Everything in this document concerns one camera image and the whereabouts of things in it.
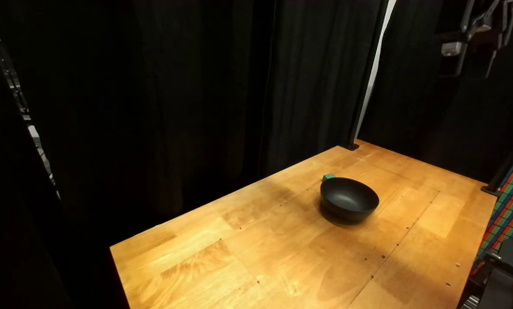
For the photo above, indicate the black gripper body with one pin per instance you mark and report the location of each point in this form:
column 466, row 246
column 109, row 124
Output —
column 486, row 20

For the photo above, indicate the green block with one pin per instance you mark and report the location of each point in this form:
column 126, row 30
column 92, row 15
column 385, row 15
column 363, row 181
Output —
column 328, row 178

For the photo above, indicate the black bowl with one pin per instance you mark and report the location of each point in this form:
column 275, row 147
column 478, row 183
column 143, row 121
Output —
column 347, row 198

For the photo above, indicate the white metal corner pole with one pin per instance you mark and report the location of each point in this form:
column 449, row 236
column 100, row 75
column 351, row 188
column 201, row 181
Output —
column 375, row 69

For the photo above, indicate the colourful checkered cloth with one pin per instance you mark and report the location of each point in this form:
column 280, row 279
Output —
column 510, row 200

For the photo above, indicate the black curtain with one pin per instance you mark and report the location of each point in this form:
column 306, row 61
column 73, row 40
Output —
column 198, row 87

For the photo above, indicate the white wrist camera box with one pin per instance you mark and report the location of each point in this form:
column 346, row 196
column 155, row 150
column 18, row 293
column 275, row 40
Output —
column 450, row 49

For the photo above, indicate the black corner post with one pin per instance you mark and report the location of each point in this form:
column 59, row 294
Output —
column 505, row 171

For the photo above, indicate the grey metal frame bar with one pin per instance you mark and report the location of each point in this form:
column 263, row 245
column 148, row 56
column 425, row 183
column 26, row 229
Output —
column 25, row 109

